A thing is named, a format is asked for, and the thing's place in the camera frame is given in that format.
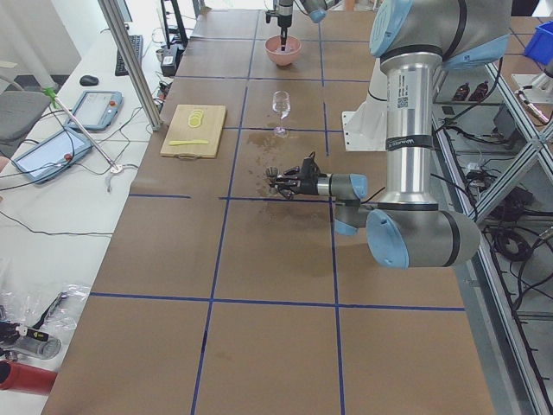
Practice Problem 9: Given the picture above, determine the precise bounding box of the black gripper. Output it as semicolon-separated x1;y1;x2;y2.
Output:
270;151;321;201
265;0;294;52

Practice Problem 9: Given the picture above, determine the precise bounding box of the steel double jigger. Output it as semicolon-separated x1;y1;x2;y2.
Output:
265;167;279;195

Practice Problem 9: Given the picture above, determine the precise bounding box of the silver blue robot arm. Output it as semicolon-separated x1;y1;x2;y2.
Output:
266;1;512;269
265;0;335;51

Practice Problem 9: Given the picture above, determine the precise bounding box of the pile of clear ice cubes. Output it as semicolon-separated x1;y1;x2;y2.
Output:
273;45;296;55

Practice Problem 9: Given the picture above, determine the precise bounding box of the clear wine glass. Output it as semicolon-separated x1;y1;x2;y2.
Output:
272;91;291;137

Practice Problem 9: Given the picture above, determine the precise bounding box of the pink bowl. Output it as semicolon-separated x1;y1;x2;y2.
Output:
264;35;302;67

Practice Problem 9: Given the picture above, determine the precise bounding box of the bamboo cutting board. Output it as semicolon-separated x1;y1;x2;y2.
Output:
160;105;226;158

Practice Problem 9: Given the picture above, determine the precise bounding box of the yellow plastic knife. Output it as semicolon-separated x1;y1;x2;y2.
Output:
168;139;210;146

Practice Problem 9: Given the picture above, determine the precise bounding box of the black keyboard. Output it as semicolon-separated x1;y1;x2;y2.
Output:
114;35;144;77

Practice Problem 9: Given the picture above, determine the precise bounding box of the metal rod with green tip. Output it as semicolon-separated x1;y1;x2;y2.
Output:
42;87;124;174

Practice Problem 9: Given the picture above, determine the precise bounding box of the blue teach pendant far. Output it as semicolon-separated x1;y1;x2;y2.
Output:
71;91;123;131

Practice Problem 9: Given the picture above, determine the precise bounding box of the blue teach pendant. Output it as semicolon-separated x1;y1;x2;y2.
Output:
71;91;123;131
12;129;92;184

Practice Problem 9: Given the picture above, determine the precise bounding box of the black computer mouse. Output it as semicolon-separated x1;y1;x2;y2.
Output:
79;75;99;86

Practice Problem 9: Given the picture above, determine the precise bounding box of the blue teach pendant near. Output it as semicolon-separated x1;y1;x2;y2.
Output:
12;129;92;184

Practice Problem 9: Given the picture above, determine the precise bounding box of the blue plastic bin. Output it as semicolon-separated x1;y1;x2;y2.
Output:
524;21;553;65

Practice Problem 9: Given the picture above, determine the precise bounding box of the grey office chair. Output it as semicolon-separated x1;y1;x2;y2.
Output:
1;91;50;144

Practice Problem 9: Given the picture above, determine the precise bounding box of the clear plastic bag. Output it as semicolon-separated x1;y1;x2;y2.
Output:
1;284;91;361

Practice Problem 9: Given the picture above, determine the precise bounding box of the red cylinder bottle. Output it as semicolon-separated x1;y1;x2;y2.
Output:
1;360;57;395

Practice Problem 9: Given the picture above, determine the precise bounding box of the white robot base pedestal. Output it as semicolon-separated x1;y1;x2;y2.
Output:
342;58;387;151

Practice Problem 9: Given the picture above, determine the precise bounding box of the aluminium frame post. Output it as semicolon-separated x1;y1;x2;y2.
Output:
98;0;162;131

